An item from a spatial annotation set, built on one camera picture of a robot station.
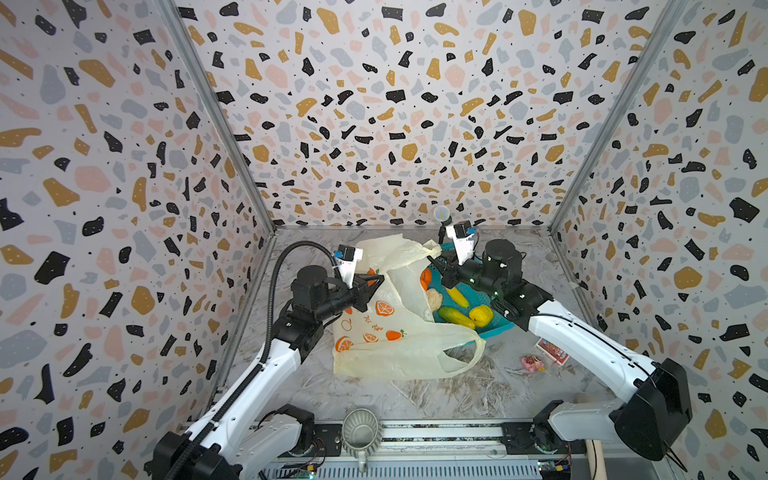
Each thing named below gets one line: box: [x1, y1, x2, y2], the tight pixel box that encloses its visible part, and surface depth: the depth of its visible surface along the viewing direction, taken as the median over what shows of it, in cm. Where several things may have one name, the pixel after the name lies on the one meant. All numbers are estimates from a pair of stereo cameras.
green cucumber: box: [438, 306, 475, 330], surface depth 94 cm
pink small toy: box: [521, 355, 546, 373], surface depth 86 cm
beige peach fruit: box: [426, 288, 443, 312], surface depth 97 cm
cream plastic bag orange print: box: [332, 233, 485, 380], surface depth 77 cm
